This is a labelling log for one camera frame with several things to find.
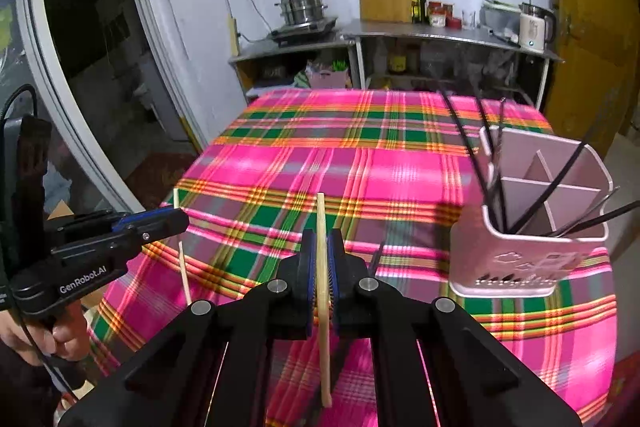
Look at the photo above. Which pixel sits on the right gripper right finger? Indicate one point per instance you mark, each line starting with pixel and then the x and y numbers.
pixel 434 364

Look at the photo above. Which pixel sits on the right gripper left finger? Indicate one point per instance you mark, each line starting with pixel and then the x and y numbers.
pixel 210 365

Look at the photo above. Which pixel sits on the pale wooden chopstick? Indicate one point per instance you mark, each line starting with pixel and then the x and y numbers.
pixel 323 301

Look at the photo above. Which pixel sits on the long black chopstick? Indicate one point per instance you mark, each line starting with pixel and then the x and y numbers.
pixel 481 180

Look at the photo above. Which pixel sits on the black chopstick lone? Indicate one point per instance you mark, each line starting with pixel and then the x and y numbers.
pixel 375 260

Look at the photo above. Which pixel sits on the steel kitchen counter table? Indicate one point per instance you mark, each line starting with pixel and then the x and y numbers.
pixel 412 57

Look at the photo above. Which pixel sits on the person left hand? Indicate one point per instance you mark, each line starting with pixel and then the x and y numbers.
pixel 68 339

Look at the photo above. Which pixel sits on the pink plaid tablecloth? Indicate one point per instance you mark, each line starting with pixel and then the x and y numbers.
pixel 394 172

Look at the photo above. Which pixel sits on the pink utensil holder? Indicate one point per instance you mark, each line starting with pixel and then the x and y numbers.
pixel 487 263

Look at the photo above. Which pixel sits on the low steel shelf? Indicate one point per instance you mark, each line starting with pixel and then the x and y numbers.
pixel 329 63

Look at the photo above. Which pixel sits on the yellow wooden door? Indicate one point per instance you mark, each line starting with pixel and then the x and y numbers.
pixel 598 41

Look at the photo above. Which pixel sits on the induction cooktop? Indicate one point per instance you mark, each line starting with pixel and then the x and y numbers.
pixel 288 35

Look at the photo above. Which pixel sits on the red lidded jar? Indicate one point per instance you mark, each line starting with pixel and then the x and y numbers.
pixel 438 13

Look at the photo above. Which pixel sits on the steel steamer pot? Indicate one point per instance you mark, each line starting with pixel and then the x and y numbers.
pixel 299 12

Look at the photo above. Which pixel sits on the white electric kettle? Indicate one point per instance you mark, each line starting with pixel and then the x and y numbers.
pixel 537 27

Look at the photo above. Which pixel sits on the power strip on wall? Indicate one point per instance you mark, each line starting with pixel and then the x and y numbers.
pixel 234 36

